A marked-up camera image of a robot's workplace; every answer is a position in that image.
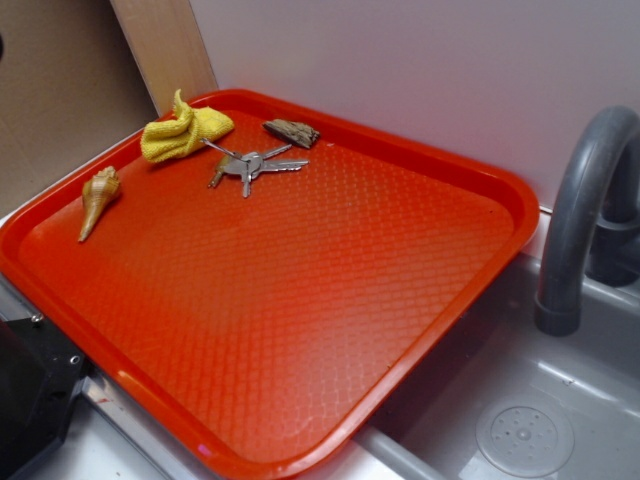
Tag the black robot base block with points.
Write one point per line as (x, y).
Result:
(42, 372)

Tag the red plastic tray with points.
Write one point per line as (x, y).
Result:
(262, 332)

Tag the silver key bunch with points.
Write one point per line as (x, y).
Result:
(251, 165)

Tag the brown wood piece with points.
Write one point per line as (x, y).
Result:
(296, 133)

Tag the yellow microfibre cloth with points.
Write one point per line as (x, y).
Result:
(182, 135)

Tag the tan spiral seashell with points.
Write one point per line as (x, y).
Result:
(97, 194)

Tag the grey plastic sink basin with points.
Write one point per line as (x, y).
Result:
(498, 399)

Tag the light wooden board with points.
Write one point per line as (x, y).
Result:
(167, 46)

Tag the grey toy faucet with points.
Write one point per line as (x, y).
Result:
(594, 228)

